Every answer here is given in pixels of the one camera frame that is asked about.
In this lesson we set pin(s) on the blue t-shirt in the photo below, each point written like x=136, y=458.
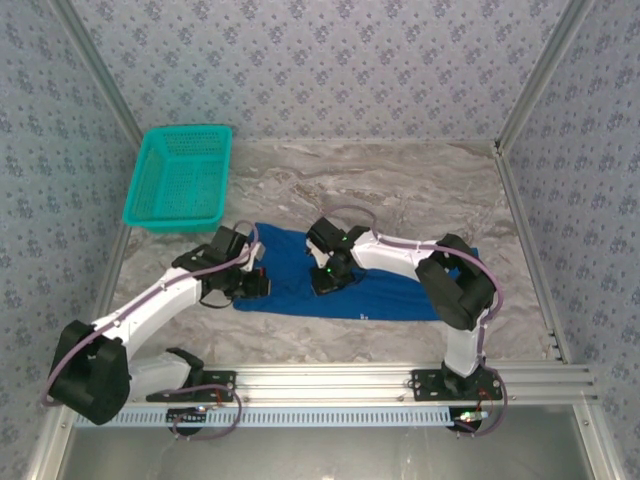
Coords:
x=390, y=295

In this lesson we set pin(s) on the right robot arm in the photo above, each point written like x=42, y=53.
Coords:
x=390, y=252

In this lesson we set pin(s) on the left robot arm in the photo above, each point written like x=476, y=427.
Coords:
x=150, y=305

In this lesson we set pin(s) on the teal plastic basket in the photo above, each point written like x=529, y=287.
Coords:
x=180, y=175

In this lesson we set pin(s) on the small circuit board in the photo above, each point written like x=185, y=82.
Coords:
x=187, y=416
x=467, y=419

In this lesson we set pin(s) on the grey metal base panel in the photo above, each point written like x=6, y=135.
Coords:
x=320, y=455

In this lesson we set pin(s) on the thin aluminium table rail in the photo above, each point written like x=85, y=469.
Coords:
x=375, y=141

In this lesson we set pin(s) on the aluminium table side rail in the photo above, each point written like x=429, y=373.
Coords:
x=115, y=260
x=515, y=190

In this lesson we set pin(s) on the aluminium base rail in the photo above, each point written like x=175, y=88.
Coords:
x=325, y=382

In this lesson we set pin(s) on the aluminium frame post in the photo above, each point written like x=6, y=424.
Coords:
x=547, y=65
x=105, y=75

